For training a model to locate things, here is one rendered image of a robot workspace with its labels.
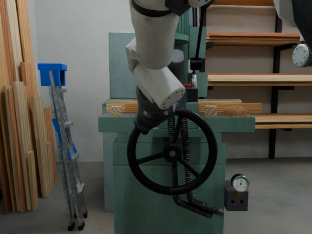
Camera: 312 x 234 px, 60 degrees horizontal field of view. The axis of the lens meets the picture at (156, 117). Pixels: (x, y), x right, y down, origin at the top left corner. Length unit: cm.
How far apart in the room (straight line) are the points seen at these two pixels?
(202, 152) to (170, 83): 58
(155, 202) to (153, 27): 83
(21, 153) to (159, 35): 210
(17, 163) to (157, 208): 150
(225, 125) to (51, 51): 294
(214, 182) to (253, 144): 290
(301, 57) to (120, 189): 81
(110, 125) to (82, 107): 258
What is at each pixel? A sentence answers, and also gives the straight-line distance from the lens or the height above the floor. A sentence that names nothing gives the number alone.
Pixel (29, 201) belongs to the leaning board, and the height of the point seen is 7.
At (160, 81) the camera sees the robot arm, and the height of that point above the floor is 103.
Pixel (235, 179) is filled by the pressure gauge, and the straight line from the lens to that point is 106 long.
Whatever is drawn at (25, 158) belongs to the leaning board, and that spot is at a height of 44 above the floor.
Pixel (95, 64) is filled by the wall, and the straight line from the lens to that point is 358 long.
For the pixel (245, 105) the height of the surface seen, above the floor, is 93.
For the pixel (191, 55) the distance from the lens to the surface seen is 137.
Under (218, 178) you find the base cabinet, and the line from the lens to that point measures 111.
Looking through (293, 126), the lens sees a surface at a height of 53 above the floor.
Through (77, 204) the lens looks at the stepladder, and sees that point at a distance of 205.
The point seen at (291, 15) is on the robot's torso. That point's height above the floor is 117.
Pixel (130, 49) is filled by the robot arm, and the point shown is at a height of 109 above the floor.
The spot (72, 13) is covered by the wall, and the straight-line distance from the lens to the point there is 372.
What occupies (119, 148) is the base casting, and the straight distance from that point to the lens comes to 106.
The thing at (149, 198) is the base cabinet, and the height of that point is 58.
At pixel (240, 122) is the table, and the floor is 88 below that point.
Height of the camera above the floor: 103
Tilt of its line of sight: 7 degrees down
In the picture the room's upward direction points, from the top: straight up
